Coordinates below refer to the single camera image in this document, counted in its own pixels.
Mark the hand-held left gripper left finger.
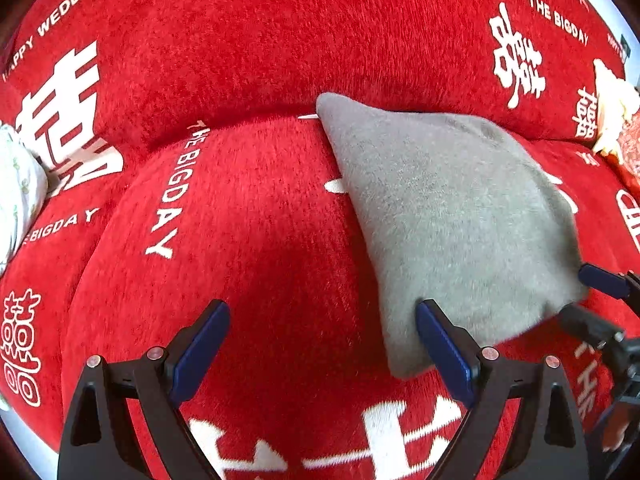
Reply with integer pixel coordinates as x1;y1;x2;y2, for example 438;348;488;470
56;299;232;480

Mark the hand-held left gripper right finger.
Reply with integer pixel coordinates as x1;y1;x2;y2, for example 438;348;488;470
416;299;592;480

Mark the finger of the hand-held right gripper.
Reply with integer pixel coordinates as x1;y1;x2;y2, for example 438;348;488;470
557;302;627;358
578;262;632;300

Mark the grey knit garment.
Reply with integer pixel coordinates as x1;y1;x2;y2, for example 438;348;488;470
315;92;592;380

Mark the person's right hand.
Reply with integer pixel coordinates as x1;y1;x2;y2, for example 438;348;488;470
601;409;632;455

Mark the cream fringed cushion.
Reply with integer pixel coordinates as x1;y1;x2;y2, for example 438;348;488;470
591;58;640;157

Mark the white floral pillow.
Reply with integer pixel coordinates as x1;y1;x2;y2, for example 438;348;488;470
0;122;49;275

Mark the red printed sofa cover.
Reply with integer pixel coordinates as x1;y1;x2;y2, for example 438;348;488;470
0;0;640;480

